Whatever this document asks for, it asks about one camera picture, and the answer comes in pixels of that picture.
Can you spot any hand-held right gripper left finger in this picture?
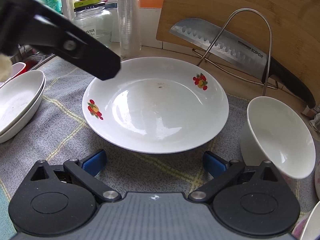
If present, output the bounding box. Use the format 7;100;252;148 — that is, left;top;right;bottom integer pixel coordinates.
24;149;123;204

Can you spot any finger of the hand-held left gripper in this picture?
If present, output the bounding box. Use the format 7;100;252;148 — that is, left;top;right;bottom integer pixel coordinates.
0;0;122;81

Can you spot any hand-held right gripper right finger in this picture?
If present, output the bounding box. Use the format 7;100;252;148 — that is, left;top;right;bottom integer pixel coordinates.
188;151;292;202

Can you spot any white plate with stained centre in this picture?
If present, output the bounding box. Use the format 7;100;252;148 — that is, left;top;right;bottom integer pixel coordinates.
0;79;47;144

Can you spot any large white fruit-print plate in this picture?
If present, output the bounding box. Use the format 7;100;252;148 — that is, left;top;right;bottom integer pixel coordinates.
0;70;46;134

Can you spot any white bowl pink flower print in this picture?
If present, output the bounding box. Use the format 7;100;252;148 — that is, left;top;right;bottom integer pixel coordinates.
291;200;320;240

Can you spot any person's left hand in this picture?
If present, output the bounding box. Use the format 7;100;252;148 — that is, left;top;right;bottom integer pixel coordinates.
0;54;12;82

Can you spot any glass jar with green lid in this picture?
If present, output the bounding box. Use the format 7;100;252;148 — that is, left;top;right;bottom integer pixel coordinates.
71;0;113;48

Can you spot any grey and teal checked towel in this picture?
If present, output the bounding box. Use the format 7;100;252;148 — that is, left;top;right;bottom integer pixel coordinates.
0;55;317;230

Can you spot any steel sink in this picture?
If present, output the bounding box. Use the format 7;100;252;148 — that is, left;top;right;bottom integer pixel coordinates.
11;44;57;70

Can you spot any tall clear plastic roll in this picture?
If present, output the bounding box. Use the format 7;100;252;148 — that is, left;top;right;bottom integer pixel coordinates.
117;0;142;58

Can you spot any red and white strainer basket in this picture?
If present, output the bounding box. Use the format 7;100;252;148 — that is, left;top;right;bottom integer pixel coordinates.
7;57;43;79

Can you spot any bamboo cutting board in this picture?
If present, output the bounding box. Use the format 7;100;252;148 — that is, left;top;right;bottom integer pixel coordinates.
156;0;320;103

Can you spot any black-handled kitchen knife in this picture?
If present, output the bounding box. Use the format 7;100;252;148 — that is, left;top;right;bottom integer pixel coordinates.
169;18;317;109

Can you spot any metal wire rack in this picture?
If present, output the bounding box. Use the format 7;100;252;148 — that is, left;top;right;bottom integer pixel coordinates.
192;8;278;98

